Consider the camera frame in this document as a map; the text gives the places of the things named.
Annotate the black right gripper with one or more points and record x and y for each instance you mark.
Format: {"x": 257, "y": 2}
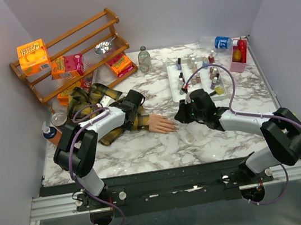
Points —
{"x": 181, "y": 116}

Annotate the yellow plaid shirt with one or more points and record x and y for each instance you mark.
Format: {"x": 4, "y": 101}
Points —
{"x": 79, "y": 98}

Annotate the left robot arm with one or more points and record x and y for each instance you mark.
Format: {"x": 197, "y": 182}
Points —
{"x": 76, "y": 150}

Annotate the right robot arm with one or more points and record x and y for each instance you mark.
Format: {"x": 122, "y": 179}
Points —
{"x": 281, "y": 131}

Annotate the mannequin hand with long nails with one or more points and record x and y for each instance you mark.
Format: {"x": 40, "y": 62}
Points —
{"x": 161, "y": 124}

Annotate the silver glitter bottle black cap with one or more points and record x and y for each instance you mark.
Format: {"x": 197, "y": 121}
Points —
{"x": 181, "y": 87}

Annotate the gold glitter bottle white cap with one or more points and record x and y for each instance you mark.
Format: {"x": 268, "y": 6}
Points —
{"x": 194, "y": 80}

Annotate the white plastic organizer tray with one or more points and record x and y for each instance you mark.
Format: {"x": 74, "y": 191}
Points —
{"x": 209, "y": 78}

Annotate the orange pink box lower shelf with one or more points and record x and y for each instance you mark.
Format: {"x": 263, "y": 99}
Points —
{"x": 120, "y": 63}

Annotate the yellow polish bottle black cap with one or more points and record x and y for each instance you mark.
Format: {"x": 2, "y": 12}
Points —
{"x": 218, "y": 91}

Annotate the glass bottle with cap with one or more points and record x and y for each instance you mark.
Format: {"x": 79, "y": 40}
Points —
{"x": 144, "y": 60}

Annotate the red white package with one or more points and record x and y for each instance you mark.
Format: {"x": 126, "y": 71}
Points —
{"x": 86, "y": 82}

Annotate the purple polish bottle back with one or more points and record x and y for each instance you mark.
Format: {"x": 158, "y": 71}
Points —
{"x": 178, "y": 64}

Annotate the copper glitter bottle white cap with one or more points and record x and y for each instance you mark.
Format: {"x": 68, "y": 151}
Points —
{"x": 213, "y": 71}

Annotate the blue polish bottle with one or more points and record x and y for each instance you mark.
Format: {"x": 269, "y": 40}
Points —
{"x": 205, "y": 63}

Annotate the wooden shelf rack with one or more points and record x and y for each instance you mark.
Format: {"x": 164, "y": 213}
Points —
{"x": 80, "y": 39}

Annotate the metal spoon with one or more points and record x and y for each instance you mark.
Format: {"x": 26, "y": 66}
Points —
{"x": 105, "y": 46}

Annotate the orange box bottom shelf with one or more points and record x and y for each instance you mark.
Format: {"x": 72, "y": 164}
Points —
{"x": 63, "y": 97}

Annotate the metal soda can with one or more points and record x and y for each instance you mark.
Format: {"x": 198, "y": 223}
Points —
{"x": 59, "y": 119}

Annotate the pink plastic bin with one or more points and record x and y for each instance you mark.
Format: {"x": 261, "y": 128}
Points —
{"x": 235, "y": 66}

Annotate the plastic water bottle blue label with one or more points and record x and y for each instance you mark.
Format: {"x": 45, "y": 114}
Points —
{"x": 217, "y": 42}

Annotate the pink orange sponge box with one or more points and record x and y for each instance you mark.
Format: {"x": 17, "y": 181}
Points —
{"x": 67, "y": 66}

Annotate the yellow lemon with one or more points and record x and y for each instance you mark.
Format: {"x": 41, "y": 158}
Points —
{"x": 237, "y": 55}

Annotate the orange spray bottle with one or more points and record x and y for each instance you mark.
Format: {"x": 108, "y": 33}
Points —
{"x": 51, "y": 133}

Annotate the red ketchup bottle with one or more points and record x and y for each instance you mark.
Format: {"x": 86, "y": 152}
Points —
{"x": 242, "y": 46}

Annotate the orange scrub box large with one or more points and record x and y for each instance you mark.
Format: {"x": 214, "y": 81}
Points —
{"x": 33, "y": 57}

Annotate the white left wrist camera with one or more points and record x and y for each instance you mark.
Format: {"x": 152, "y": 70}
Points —
{"x": 106, "y": 101}

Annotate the black mounting rail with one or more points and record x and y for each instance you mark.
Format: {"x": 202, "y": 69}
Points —
{"x": 168, "y": 189}

